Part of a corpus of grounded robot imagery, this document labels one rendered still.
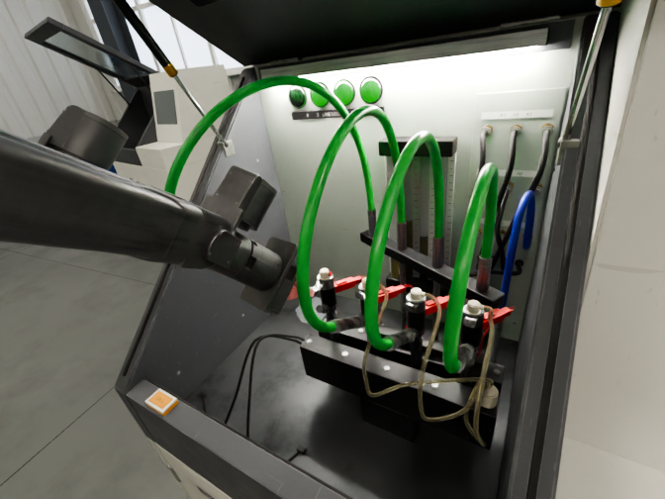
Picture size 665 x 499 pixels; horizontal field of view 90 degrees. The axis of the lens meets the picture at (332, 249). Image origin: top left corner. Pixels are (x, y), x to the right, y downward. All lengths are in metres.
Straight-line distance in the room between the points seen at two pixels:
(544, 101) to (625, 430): 0.47
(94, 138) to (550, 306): 0.58
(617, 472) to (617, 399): 0.09
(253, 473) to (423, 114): 0.66
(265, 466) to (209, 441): 0.11
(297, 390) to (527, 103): 0.70
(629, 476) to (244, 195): 0.55
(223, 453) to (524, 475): 0.40
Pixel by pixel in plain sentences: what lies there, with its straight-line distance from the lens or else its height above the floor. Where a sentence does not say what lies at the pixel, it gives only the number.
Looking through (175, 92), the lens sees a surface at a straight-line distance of 3.40.
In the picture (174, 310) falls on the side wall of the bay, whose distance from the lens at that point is 0.77.
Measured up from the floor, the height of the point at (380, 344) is 1.16.
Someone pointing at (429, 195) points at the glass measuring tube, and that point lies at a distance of 0.73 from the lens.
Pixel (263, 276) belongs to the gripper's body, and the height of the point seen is 1.20.
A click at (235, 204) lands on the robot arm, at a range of 0.40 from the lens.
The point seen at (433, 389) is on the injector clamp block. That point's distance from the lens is 0.58.
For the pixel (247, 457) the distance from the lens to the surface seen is 0.59.
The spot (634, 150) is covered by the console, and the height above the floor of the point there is 1.32.
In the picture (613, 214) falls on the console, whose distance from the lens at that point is 0.46.
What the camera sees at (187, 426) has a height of 0.95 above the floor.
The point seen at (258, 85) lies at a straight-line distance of 0.54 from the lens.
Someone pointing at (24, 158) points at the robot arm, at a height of 1.41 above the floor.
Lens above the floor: 1.44
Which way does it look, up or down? 29 degrees down
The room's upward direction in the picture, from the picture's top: 8 degrees counter-clockwise
